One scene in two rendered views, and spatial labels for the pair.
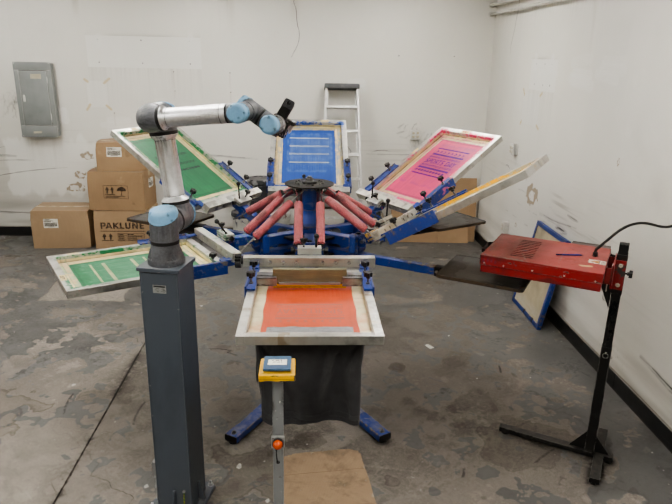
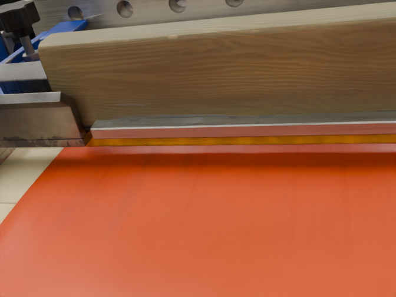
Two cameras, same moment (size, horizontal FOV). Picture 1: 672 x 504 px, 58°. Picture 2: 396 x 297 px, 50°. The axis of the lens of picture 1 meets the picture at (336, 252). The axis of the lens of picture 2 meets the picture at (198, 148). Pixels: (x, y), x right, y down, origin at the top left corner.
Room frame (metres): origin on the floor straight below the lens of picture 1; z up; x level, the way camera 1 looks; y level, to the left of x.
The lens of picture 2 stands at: (2.48, 0.09, 1.15)
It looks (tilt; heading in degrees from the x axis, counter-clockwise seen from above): 34 degrees down; 22
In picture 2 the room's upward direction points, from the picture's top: 11 degrees counter-clockwise
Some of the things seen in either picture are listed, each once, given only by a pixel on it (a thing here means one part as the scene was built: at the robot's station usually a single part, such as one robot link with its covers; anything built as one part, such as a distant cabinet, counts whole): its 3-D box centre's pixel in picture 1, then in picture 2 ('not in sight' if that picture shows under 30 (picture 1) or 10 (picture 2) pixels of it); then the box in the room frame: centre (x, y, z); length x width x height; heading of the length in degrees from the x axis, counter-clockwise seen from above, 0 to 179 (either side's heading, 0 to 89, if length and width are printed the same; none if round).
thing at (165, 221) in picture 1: (164, 223); not in sight; (2.41, 0.71, 1.37); 0.13 x 0.12 x 0.14; 170
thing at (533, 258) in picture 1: (549, 260); not in sight; (2.96, -1.10, 1.06); 0.61 x 0.46 x 0.12; 63
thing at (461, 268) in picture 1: (410, 264); not in sight; (3.30, -0.43, 0.91); 1.34 x 0.40 x 0.08; 63
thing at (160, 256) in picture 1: (165, 250); not in sight; (2.41, 0.71, 1.25); 0.15 x 0.15 x 0.10
